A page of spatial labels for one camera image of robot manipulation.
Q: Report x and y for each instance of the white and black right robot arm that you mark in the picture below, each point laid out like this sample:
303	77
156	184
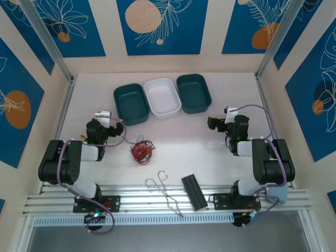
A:
273	162

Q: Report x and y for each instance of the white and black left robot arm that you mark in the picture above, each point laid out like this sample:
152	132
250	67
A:
65	162

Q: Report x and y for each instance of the dark teal plastic bin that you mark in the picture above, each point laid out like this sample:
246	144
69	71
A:
194	93
131	105

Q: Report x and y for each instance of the white plastic bin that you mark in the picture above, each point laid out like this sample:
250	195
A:
162	97

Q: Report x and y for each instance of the black ribbed metal block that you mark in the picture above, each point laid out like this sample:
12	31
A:
194	191

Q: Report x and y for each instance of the light blue case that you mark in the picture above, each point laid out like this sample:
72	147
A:
278	194

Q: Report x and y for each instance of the silver metal tongs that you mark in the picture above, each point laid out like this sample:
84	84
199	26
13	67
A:
167	197

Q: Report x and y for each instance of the small black controller board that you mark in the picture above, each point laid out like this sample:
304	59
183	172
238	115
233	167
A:
95	217
244	219

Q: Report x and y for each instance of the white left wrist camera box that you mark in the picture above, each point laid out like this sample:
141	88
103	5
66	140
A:
103	114

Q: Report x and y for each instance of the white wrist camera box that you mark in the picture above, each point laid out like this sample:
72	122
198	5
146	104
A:
103	114
231	109

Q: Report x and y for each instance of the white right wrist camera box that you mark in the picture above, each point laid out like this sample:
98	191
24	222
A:
231	109

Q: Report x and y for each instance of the aluminium side rail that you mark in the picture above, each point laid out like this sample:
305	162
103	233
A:
265	105
67	99

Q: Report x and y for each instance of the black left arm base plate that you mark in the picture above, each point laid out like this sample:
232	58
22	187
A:
113	203

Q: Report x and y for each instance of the aluminium rail frame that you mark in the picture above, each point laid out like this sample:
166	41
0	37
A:
147	199

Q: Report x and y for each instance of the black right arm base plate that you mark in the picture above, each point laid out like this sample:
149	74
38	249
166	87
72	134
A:
220	202

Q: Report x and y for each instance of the aluminium corner post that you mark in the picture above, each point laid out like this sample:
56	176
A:
47	36
278	34

